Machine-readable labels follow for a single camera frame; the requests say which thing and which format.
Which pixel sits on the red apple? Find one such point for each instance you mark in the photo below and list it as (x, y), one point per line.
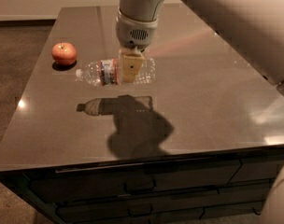
(64, 53)

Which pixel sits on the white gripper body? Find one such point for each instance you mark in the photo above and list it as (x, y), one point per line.
(134, 34)

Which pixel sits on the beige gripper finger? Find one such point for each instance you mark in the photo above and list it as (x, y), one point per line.
(131, 65)
(132, 52)

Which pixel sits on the dark drawer cabinet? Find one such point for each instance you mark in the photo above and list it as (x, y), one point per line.
(197, 186)

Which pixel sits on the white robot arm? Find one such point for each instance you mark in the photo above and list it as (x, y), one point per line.
(253, 28)

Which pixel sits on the clear plastic water bottle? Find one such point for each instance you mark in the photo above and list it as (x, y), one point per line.
(109, 72)

